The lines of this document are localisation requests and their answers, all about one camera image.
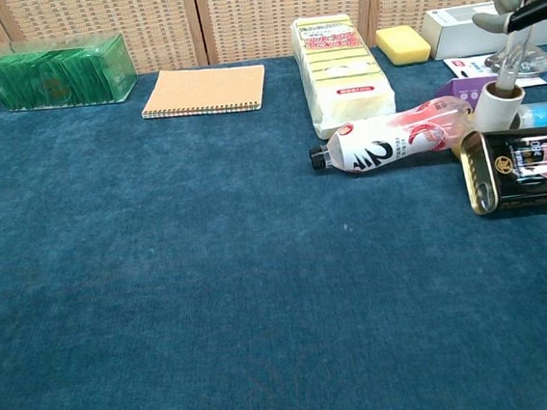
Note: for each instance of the yellow sponge multipack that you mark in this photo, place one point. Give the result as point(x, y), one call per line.
point(338, 68)

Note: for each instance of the clear box of green packets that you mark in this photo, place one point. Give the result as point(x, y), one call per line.
point(57, 73)

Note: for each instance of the pink white drink bottle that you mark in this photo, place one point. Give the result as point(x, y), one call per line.
point(384, 145)

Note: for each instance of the yellow sponge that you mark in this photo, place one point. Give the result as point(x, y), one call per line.
point(403, 44)

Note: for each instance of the brown spiral notebook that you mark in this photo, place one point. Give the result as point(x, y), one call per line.
point(204, 89)

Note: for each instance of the white power strip box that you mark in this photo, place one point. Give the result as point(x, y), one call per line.
point(450, 30)

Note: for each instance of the white roll with cardboard core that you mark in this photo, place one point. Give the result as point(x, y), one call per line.
point(495, 113)

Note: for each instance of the dark blue table cloth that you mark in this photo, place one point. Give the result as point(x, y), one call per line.
point(212, 269)

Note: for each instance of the small purple box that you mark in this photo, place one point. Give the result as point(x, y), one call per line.
point(460, 91)

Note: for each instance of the woven bamboo folding screen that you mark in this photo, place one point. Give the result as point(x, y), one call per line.
point(255, 13)

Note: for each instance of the correction tape blister pack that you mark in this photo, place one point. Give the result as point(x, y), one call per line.
point(461, 68)

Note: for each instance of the black gold meat can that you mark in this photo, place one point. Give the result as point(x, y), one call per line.
point(522, 169)

